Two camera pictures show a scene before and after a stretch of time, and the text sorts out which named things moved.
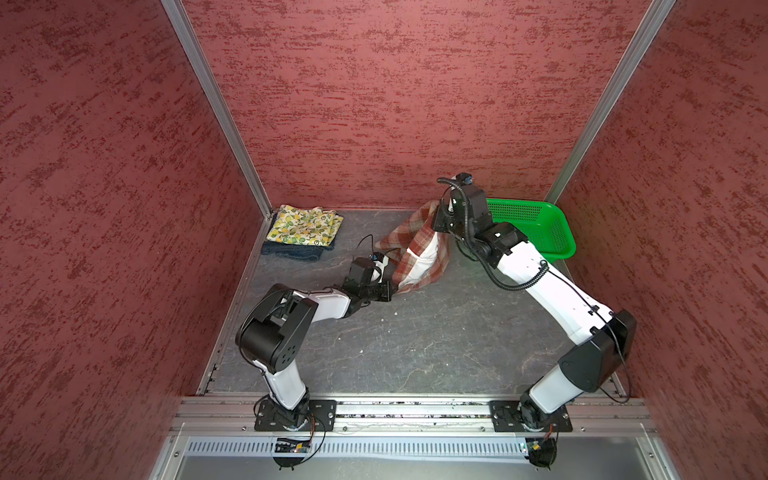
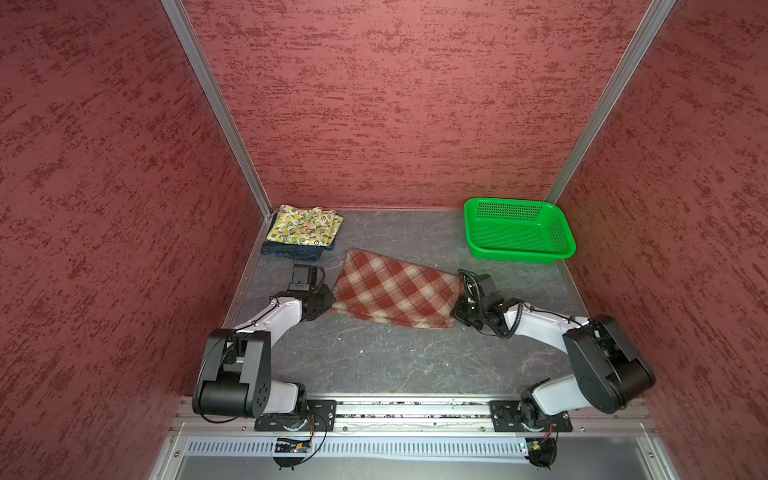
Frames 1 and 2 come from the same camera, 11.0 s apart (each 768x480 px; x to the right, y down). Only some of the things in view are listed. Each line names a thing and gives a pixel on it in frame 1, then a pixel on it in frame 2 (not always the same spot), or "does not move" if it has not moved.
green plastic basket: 544,225 does not move
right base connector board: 541,452 does not move
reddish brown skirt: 418,252 → 390,291
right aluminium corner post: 633,54 does not move
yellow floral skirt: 305,225 does not move
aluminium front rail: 614,415 does not move
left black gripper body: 376,291 → 322,301
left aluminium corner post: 190,37 does not move
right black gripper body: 448,221 → 467,312
